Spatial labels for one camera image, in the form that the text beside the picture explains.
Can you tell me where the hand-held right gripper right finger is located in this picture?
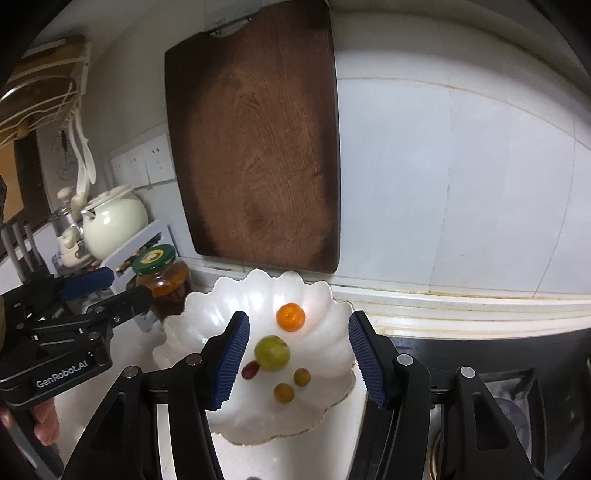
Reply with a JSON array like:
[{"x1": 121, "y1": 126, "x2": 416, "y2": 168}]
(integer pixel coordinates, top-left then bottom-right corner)
[{"x1": 348, "y1": 310, "x2": 536, "y2": 480}]

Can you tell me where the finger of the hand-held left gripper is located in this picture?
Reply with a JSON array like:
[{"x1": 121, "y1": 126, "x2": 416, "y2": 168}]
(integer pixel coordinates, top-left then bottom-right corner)
[
  {"x1": 28, "y1": 286, "x2": 152, "y2": 344},
  {"x1": 0, "y1": 267, "x2": 115, "y2": 337}
]

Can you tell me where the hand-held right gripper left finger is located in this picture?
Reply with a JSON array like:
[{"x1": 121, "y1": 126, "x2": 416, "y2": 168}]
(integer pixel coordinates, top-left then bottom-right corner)
[{"x1": 60, "y1": 311, "x2": 251, "y2": 480}]

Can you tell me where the green apple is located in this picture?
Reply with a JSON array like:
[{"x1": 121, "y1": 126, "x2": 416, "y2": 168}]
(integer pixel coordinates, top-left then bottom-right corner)
[{"x1": 254, "y1": 335, "x2": 291, "y2": 372}]

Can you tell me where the white scalloped bowl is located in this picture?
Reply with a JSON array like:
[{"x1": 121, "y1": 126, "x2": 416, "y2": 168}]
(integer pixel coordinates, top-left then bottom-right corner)
[{"x1": 152, "y1": 268, "x2": 357, "y2": 446}]

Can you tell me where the orange mandarin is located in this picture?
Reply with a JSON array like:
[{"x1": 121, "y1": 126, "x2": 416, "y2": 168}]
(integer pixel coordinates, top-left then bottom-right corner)
[{"x1": 276, "y1": 302, "x2": 306, "y2": 332}]

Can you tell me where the person's left hand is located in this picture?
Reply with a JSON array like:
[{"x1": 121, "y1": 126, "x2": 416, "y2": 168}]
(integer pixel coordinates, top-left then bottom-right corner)
[{"x1": 0, "y1": 397, "x2": 60, "y2": 448}]

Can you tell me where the white ceramic cup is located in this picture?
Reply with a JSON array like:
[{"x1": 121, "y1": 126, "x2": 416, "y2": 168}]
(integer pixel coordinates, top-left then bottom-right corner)
[{"x1": 56, "y1": 228, "x2": 92, "y2": 268}]

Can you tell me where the glass jar with green lid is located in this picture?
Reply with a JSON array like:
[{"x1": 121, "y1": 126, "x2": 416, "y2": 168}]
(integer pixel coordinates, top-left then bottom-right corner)
[{"x1": 132, "y1": 244, "x2": 194, "y2": 324}]

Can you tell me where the black knife block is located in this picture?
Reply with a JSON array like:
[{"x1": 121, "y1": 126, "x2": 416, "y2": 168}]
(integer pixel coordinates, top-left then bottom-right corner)
[{"x1": 16, "y1": 258, "x2": 56, "y2": 284}]

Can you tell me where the cream ceramic teapot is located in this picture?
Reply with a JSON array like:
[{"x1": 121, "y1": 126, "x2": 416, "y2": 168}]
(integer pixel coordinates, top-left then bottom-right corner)
[{"x1": 81, "y1": 185, "x2": 149, "y2": 261}]

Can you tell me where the glass lidded jar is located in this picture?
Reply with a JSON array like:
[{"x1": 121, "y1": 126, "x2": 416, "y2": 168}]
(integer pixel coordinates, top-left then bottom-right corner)
[{"x1": 50, "y1": 186, "x2": 85, "y2": 237}]

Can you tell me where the white hanging spoon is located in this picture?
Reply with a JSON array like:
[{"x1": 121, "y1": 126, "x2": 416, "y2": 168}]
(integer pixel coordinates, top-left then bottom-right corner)
[
  {"x1": 74, "y1": 138, "x2": 92, "y2": 195},
  {"x1": 69, "y1": 105, "x2": 98, "y2": 183}
]

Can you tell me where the black gas stove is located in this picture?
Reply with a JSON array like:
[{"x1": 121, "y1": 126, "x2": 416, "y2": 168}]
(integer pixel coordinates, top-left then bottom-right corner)
[{"x1": 388, "y1": 335, "x2": 591, "y2": 480}]

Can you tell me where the round wooden board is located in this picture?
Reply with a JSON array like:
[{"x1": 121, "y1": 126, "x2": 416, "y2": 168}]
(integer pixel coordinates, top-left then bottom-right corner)
[{"x1": 0, "y1": 37, "x2": 88, "y2": 139}]

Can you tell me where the brown wooden cutting board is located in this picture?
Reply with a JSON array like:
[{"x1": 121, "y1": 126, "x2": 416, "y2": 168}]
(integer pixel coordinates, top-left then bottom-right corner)
[{"x1": 165, "y1": 0, "x2": 341, "y2": 274}]

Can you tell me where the white frame rack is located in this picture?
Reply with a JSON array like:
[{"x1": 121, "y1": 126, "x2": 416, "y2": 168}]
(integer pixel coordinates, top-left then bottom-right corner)
[{"x1": 99, "y1": 219, "x2": 178, "y2": 333}]

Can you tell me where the grey handled knife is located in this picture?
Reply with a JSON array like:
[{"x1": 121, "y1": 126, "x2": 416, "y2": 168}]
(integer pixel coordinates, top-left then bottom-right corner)
[
  {"x1": 11, "y1": 223, "x2": 25, "y2": 273},
  {"x1": 23, "y1": 220, "x2": 38, "y2": 266},
  {"x1": 1, "y1": 227, "x2": 14, "y2": 271}
]

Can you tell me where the white wall socket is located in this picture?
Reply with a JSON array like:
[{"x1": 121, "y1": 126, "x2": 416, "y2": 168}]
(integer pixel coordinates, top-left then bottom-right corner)
[
  {"x1": 145, "y1": 134, "x2": 175, "y2": 183},
  {"x1": 124, "y1": 147, "x2": 150, "y2": 184},
  {"x1": 110, "y1": 154, "x2": 128, "y2": 186}
]

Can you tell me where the white wire wall rack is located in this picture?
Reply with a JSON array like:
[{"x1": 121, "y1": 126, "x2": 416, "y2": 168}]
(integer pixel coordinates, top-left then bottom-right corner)
[{"x1": 0, "y1": 34, "x2": 90, "y2": 145}]

